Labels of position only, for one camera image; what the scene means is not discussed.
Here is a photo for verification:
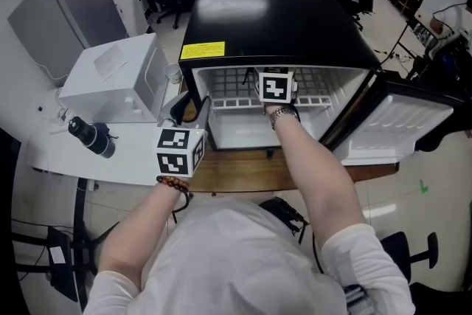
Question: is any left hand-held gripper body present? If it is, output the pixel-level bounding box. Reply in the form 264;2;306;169
153;117;208;179

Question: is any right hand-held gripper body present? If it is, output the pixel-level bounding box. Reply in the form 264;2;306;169
253;65;299;105

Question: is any black mini fridge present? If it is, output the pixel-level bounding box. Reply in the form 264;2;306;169
178;0;466;169

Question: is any white fridge door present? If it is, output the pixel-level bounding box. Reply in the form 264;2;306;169
330;69;466;167

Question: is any person's left forearm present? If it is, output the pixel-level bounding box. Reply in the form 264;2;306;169
97;179;192;288

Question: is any white plastic grid shelf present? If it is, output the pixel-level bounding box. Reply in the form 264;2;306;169
204;66;335;111

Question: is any silver wristwatch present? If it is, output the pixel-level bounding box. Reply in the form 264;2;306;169
268;105;300;130

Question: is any white cup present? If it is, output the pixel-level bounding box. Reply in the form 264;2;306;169
164;62;182;85

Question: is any white microwave oven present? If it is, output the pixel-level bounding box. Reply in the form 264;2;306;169
58;32;170;124

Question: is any yellow warning sticker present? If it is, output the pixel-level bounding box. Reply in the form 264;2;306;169
180;41;226;60

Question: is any black waist pack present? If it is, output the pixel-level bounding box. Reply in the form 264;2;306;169
257;197;309;244

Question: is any person's white shirt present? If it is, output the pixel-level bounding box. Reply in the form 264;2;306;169
83;197;416;315

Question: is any silver tall fridge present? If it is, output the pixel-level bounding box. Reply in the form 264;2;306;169
7;0;130;88

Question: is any black power adapter box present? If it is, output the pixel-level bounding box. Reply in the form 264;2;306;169
46;226;80;303

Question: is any black swivel chair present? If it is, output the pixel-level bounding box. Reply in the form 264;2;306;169
379;231;440;292

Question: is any brown bead bracelet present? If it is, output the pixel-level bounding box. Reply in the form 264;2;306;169
156;175;193;196

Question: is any black cable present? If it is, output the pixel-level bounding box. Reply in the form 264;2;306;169
171;191;195;226

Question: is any black camera lens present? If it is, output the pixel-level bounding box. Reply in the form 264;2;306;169
67;116;117;159

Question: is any black desk frame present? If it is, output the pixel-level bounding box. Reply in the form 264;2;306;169
10;176;121;313

